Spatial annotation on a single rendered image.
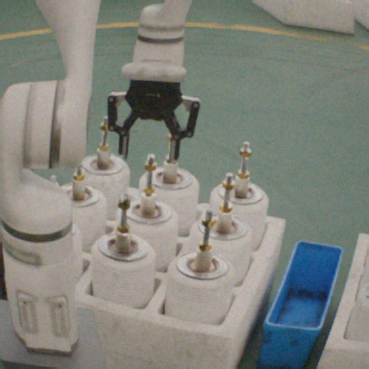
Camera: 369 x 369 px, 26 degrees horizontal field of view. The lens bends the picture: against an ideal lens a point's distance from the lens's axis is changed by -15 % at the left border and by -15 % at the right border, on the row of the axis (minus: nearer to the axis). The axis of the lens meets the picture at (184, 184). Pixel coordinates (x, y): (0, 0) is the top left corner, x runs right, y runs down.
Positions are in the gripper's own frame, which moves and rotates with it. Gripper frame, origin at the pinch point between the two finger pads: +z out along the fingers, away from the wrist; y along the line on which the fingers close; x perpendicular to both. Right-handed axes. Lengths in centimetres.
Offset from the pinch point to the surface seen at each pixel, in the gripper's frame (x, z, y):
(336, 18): -226, 25, -65
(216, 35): -181, 33, -9
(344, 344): 25.6, 17.6, -33.9
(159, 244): 3.8, 13.2, -2.9
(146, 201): 0.9, 7.7, -0.3
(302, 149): -86, 34, -34
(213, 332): 21.5, 17.5, -12.2
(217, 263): 13.1, 10.1, -11.5
